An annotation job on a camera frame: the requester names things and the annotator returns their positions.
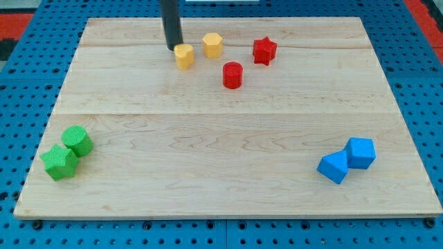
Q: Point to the yellow heart block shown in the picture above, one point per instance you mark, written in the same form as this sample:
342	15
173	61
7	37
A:
184	56

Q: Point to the red cylinder block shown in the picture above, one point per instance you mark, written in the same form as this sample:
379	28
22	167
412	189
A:
232	75

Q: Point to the wooden board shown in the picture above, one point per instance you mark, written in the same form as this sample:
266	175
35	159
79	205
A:
173	144

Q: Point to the blue triangular block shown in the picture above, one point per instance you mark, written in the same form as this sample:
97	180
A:
334	166

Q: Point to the yellow hexagon block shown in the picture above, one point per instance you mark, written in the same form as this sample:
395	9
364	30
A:
212	45

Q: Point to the red star block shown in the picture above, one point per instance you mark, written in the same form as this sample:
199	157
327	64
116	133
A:
264	51

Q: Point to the green star block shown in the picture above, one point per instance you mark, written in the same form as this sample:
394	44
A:
60	162

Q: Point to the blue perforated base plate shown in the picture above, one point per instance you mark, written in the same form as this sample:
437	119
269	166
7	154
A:
34	73

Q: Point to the green cylinder block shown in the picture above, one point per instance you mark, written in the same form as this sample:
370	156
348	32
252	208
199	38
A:
77	139

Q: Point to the blue cube block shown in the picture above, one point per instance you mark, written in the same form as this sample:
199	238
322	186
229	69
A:
360	153

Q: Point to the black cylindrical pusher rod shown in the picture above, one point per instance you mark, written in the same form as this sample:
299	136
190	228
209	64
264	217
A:
171	22

